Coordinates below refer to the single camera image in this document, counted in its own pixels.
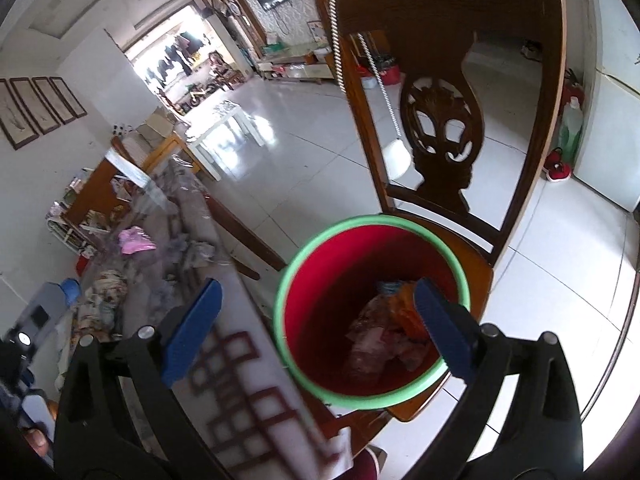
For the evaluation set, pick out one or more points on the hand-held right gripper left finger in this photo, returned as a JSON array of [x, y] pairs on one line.
[[192, 332]]

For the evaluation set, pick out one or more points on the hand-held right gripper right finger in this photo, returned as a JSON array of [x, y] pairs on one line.
[[445, 332]]

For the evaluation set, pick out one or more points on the red bin with green rim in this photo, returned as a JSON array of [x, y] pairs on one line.
[[340, 280]]

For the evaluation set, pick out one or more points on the pile of crumpled wrappers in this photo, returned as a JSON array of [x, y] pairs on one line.
[[382, 340]]

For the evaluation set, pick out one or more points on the glass-topped dining table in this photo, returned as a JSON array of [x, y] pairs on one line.
[[250, 370]]

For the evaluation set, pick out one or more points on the crumpled printed white paper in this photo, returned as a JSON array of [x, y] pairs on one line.
[[106, 290]]

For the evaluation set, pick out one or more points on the crumpled grey paper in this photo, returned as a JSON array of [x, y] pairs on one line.
[[199, 253]]

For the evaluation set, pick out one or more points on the pink plastic wrapper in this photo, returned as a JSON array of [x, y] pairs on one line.
[[135, 242]]

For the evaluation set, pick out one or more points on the wooden side cabinet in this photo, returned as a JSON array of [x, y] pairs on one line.
[[97, 185]]

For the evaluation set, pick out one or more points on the red and white slipper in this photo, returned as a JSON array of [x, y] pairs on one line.
[[557, 170]]

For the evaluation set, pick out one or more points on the small white table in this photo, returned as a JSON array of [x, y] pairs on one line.
[[220, 125]]

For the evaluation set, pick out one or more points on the cardboard box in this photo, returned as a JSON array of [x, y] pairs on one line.
[[156, 125]]

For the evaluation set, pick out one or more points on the green plastic bottle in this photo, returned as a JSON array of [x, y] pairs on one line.
[[570, 132]]

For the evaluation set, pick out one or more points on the row of hanging clothes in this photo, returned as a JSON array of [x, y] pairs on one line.
[[170, 55]]

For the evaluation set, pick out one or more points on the white low cabinet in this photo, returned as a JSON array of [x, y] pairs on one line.
[[300, 67]]

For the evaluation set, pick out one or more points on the carved wooden chair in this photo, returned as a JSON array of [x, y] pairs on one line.
[[435, 15]]

